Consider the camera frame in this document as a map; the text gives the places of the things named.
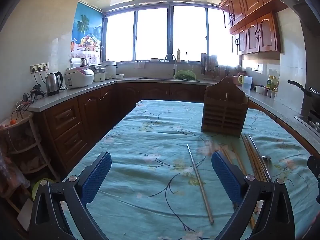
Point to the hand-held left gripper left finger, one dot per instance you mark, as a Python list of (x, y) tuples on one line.
[(96, 172)]

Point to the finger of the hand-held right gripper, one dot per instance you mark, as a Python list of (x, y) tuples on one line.
[(313, 166)]

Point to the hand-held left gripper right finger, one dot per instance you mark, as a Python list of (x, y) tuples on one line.
[(226, 173)]

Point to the steel chopstick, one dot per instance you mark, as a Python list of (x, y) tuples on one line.
[(259, 155), (198, 180)]

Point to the metal spoon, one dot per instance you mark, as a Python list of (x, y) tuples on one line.
[(267, 158)]

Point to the wooden utensil holder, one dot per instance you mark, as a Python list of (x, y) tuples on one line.
[(222, 115)]

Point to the gas stove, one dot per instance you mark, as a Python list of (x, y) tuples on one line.
[(311, 120)]

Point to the green plastic bowl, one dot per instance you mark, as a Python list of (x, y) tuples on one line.
[(41, 188)]

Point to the dark wooden base cabinets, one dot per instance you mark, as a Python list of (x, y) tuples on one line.
[(67, 122)]

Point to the teal floral tablecloth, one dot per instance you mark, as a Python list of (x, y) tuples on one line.
[(150, 142)]

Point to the white plastic storage rack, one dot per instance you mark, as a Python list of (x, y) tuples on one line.
[(32, 135)]

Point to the row of spice jars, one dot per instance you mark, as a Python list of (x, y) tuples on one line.
[(270, 93)]

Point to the white condiment bowl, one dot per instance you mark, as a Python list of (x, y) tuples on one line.
[(260, 89)]

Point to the clear oil bottle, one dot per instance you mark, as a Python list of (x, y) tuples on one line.
[(275, 82)]

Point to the clear measuring jug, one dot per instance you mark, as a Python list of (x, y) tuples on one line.
[(247, 83)]

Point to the yellow drink bottle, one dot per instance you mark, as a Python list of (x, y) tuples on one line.
[(269, 82)]

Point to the green mug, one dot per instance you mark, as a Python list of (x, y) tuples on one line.
[(240, 79)]

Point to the white pink rice cooker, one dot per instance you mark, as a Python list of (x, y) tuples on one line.
[(78, 78)]

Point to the pink box with red lid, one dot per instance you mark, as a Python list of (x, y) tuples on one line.
[(235, 78)]

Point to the small white steamer pot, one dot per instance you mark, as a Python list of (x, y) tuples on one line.
[(100, 76)]

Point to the small white bowl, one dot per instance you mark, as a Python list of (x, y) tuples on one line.
[(119, 76)]

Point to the steel electric kettle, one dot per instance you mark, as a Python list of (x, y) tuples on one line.
[(53, 83)]

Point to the dark knife block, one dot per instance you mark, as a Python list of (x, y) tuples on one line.
[(228, 71)]

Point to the large white electric cooker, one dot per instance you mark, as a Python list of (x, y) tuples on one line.
[(110, 68)]

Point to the green colander with greens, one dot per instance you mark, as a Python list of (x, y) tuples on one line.
[(185, 75)]

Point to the dish rack with knives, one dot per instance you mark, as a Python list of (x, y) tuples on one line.
[(208, 65)]

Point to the steel kitchen sink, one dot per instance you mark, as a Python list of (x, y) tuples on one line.
[(155, 78)]

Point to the dark metal pot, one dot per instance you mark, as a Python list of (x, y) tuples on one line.
[(86, 62)]

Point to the paper towel roll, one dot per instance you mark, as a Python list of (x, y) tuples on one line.
[(75, 62)]

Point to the white dish cloth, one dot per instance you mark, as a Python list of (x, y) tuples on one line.
[(140, 65)]

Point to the yellowish dish soap bottle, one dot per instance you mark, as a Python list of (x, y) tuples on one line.
[(178, 55)]

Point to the chrome sink faucet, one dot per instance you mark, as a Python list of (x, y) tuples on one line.
[(170, 55)]

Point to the large kitchen window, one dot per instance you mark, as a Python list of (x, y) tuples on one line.
[(150, 35)]

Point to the steel range hood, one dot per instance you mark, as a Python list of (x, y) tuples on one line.
[(292, 0)]

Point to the white wall switch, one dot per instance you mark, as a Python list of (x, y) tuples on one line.
[(255, 67)]

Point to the wall socket strip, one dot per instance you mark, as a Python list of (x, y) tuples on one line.
[(40, 68)]

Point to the tropical fruit wall poster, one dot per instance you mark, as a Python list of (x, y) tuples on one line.
[(86, 30)]

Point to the wooden wall cabinets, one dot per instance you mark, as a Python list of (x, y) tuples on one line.
[(255, 32)]

